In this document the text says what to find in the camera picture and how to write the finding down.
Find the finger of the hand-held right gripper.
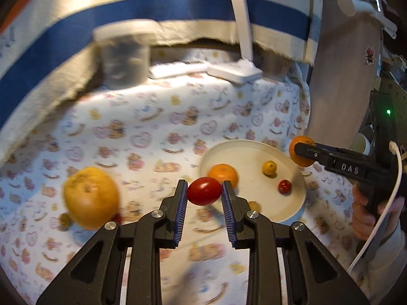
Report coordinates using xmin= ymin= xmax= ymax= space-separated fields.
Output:
xmin=294 ymin=142 xmax=338 ymax=167
xmin=313 ymin=144 xmax=348 ymax=154

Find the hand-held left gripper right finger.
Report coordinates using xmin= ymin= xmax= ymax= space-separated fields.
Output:
xmin=221 ymin=180 xmax=371 ymax=305

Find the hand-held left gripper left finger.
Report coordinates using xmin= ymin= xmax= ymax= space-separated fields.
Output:
xmin=36 ymin=179 xmax=189 ymax=305

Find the orange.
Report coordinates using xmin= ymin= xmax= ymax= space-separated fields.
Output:
xmin=289 ymin=135 xmax=315 ymax=167
xmin=208 ymin=163 xmax=238 ymax=189

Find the red cherry tomato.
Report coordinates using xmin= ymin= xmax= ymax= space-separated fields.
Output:
xmin=187 ymin=177 xmax=222 ymax=206

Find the cream plate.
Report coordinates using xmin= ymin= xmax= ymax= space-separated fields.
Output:
xmin=200 ymin=140 xmax=307 ymax=223

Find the large yellow grapefruit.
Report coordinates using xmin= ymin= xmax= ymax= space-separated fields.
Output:
xmin=64 ymin=167 xmax=121 ymax=231

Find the person's right forearm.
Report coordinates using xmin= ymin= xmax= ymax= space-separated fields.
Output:
xmin=350 ymin=225 xmax=407 ymax=296

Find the person's right hand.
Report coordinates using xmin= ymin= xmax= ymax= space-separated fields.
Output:
xmin=351 ymin=182 xmax=406 ymax=242

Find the white mug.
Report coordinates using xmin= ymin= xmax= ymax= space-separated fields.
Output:
xmin=351 ymin=132 xmax=372 ymax=156

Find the translucent plastic cup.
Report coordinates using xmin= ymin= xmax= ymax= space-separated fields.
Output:
xmin=262 ymin=51 xmax=295 ymax=81

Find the cartoon sticker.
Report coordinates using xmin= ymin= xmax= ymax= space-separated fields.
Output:
xmin=364 ymin=45 xmax=377 ymax=66

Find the bear printed cloth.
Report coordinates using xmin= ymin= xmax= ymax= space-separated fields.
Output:
xmin=0 ymin=46 xmax=360 ymax=305

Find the white desk lamp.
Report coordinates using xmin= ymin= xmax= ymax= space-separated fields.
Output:
xmin=207 ymin=0 xmax=263 ymax=85

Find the white cone lamp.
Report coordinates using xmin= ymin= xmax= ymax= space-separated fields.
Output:
xmin=337 ymin=0 xmax=398 ymax=39

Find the white remote control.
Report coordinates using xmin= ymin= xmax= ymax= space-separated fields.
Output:
xmin=148 ymin=62 xmax=210 ymax=79

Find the clear plastic container with lid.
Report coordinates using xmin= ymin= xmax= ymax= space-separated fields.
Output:
xmin=93 ymin=20 xmax=156 ymax=90

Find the striped cloth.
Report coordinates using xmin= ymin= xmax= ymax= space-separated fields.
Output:
xmin=0 ymin=0 xmax=325 ymax=162

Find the white cable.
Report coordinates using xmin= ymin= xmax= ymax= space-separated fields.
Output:
xmin=347 ymin=141 xmax=404 ymax=274

